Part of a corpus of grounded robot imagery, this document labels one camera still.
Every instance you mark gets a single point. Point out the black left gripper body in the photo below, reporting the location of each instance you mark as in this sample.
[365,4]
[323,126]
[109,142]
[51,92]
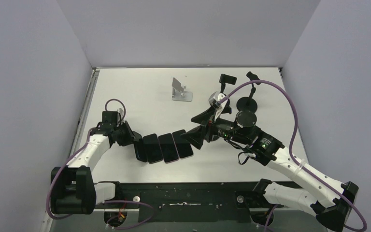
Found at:
[125,136]

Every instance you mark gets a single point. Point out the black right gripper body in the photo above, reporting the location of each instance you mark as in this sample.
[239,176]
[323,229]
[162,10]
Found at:
[208,128]

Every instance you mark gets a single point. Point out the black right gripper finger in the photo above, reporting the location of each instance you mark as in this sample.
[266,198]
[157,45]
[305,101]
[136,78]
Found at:
[195,136]
[205,118]

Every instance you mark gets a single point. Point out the silver phone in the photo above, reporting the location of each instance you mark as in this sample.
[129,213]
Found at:
[184,148]

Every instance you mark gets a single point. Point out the black phone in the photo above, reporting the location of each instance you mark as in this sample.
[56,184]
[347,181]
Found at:
[140,153]
[152,148]

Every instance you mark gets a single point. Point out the purple phone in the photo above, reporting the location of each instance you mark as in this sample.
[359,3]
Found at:
[168,148]

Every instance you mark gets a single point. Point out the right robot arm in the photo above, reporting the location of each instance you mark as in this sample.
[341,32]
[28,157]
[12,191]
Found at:
[327,199]

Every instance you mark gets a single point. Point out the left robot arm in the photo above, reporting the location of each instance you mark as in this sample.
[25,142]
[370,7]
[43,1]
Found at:
[73,190]

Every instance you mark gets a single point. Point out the white folding phone stand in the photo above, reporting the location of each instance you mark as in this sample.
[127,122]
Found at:
[179,92]

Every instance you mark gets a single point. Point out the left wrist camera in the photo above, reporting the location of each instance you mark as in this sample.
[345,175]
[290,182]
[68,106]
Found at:
[120,112]

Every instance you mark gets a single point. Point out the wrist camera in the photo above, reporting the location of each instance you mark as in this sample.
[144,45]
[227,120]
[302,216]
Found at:
[120,112]
[220,103]

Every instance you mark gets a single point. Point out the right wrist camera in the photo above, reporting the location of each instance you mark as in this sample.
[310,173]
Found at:
[220,103]

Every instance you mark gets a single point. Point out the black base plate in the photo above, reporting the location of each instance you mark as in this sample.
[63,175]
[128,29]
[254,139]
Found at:
[190,202]

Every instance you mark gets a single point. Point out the aluminium side rail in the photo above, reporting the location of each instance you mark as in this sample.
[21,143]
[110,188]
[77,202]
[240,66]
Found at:
[47,221]

